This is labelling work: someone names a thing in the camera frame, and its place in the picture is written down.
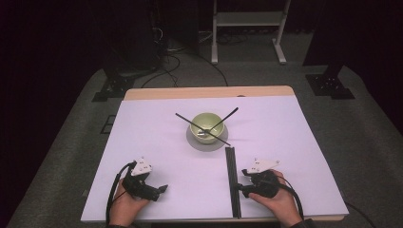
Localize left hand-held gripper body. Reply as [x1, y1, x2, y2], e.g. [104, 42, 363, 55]
[122, 156, 161, 202]

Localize black stand base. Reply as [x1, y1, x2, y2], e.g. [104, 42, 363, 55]
[91, 66, 136, 103]
[305, 65, 356, 101]

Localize person's left hand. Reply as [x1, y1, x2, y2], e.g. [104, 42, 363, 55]
[108, 180, 150, 228]

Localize black equipment cabinet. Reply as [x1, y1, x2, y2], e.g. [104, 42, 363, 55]
[103, 0, 161, 71]

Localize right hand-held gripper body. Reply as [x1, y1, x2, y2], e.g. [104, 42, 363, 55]
[246, 158, 281, 200]

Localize left hand-held gripper cable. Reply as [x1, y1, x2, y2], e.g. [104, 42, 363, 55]
[105, 161, 137, 226]

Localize person's right hand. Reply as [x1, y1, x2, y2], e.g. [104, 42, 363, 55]
[248, 169, 302, 228]

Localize hand-held gripper cable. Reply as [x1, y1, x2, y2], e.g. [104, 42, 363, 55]
[278, 176, 306, 220]
[105, 161, 137, 226]

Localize pale green bowl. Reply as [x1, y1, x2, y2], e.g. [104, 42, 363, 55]
[189, 112, 226, 145]

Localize white metal stand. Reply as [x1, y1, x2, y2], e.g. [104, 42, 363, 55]
[210, 0, 292, 66]

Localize right hand-held gripper cable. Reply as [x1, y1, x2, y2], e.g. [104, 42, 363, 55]
[278, 176, 306, 220]

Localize black floor cable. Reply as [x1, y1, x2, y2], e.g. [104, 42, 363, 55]
[344, 200, 378, 228]
[140, 53, 182, 89]
[189, 51, 229, 87]

